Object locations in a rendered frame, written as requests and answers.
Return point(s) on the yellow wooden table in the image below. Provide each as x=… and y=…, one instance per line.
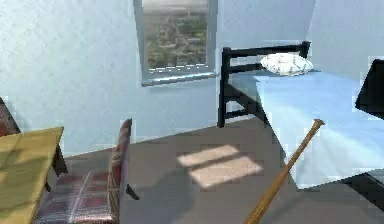
x=23, y=170

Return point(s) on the black laptop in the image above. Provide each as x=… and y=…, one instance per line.
x=371, y=90

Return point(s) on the red plaid chair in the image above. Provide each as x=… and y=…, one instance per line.
x=86, y=193

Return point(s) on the black bed with blue sheet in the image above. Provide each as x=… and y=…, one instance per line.
x=320, y=113

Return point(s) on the white patterned pillow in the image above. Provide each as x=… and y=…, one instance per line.
x=286, y=64

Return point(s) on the grey framed window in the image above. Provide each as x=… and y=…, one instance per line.
x=176, y=40

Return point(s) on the dark red chair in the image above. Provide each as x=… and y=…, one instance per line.
x=6, y=121

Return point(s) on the wooden baseball bat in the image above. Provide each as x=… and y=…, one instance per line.
x=283, y=176

